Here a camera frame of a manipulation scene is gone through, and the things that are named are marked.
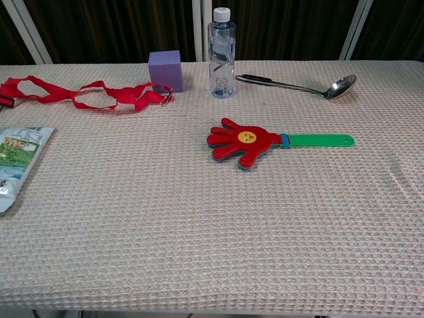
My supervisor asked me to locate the clear plastic water bottle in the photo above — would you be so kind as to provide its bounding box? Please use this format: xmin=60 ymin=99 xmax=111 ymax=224
xmin=207 ymin=7 xmax=237 ymax=99

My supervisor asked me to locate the white frame post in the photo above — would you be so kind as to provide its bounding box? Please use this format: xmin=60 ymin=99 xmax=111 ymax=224
xmin=338 ymin=0 xmax=374 ymax=61
xmin=0 ymin=0 xmax=53 ymax=64
xmin=191 ymin=0 xmax=213 ymax=62

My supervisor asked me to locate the white green snack bag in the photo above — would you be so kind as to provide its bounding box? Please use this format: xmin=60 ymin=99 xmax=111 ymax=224
xmin=0 ymin=127 xmax=54 ymax=213

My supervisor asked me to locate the red hand clapper green handle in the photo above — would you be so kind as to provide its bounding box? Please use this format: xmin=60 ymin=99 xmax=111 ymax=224
xmin=207 ymin=117 xmax=356 ymax=172

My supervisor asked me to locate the red fabric lanyard strap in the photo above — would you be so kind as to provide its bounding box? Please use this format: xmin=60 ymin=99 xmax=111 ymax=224
xmin=0 ymin=75 xmax=175 ymax=112

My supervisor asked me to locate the purple foam cube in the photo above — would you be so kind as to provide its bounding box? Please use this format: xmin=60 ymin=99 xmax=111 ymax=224
xmin=148 ymin=50 xmax=184 ymax=94

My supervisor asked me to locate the beige waffle tablecloth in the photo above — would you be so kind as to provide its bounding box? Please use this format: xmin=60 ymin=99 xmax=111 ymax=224
xmin=0 ymin=60 xmax=424 ymax=313

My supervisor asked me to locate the black pleated curtain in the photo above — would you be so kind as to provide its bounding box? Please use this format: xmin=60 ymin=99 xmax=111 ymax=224
xmin=0 ymin=0 xmax=424 ymax=66

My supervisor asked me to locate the metal soup ladle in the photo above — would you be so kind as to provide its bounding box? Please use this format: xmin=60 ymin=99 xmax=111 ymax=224
xmin=235 ymin=74 xmax=358 ymax=100

